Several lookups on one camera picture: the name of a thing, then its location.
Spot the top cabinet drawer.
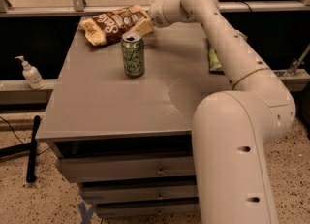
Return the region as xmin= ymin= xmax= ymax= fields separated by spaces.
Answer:
xmin=56 ymin=153 xmax=195 ymax=183

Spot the blue tape cross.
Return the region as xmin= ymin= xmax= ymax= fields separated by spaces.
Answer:
xmin=78 ymin=203 xmax=95 ymax=224

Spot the green soda can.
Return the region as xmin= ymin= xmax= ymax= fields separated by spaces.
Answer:
xmin=121 ymin=31 xmax=145 ymax=78

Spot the black stand leg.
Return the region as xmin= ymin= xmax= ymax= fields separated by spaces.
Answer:
xmin=0 ymin=115 xmax=41 ymax=183

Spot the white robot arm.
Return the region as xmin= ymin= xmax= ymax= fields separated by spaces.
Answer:
xmin=149 ymin=0 xmax=296 ymax=224

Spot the cabinet drawer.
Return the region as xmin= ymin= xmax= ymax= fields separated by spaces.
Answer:
xmin=95 ymin=198 xmax=200 ymax=218
xmin=79 ymin=183 xmax=198 ymax=204
xmin=56 ymin=153 xmax=195 ymax=183

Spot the brown chip bag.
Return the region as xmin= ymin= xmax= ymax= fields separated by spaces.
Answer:
xmin=79 ymin=5 xmax=151 ymax=46

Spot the middle cabinet drawer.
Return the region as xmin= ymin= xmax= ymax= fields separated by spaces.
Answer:
xmin=79 ymin=183 xmax=198 ymax=204

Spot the bottom cabinet drawer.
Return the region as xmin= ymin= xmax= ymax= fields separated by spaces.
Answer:
xmin=95 ymin=198 xmax=200 ymax=218

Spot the green chip bag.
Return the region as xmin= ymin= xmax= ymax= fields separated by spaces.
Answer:
xmin=208 ymin=35 xmax=236 ymax=73

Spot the white pump bottle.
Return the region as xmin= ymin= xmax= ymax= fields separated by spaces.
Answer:
xmin=16 ymin=55 xmax=45 ymax=89

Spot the black cable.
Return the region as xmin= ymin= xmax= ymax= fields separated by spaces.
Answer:
xmin=0 ymin=116 xmax=24 ymax=145

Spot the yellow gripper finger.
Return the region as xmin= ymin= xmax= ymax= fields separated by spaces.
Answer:
xmin=130 ymin=18 xmax=153 ymax=36

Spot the grey drawer cabinet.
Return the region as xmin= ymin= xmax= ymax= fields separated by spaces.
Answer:
xmin=36 ymin=12 xmax=233 ymax=220

